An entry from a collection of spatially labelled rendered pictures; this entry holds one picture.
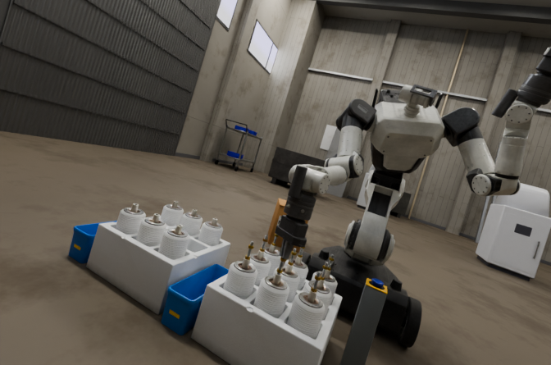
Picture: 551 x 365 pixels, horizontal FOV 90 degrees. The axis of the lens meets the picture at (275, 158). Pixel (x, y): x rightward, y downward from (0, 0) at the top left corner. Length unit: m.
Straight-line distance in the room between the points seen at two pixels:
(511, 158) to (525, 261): 4.13
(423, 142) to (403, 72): 8.55
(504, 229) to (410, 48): 6.45
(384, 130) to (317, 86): 8.67
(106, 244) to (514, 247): 4.94
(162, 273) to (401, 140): 1.03
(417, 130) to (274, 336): 0.89
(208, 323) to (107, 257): 0.49
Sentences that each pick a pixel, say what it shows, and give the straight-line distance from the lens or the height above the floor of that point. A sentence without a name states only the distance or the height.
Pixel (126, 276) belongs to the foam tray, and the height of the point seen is 0.06.
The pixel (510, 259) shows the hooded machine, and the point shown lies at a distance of 5.24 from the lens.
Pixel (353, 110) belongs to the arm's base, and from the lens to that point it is 1.21.
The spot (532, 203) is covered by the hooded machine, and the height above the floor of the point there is 1.04.
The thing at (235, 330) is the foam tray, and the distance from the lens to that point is 0.98.
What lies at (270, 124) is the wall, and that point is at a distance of 8.56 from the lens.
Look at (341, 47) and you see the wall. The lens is 10.23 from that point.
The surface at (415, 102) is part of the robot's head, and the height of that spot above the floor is 0.99.
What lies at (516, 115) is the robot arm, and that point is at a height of 0.98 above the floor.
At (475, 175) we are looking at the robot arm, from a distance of 1.25.
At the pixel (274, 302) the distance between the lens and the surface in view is 0.93.
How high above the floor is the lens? 0.64
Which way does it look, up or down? 1 degrees down
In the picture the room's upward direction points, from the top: 17 degrees clockwise
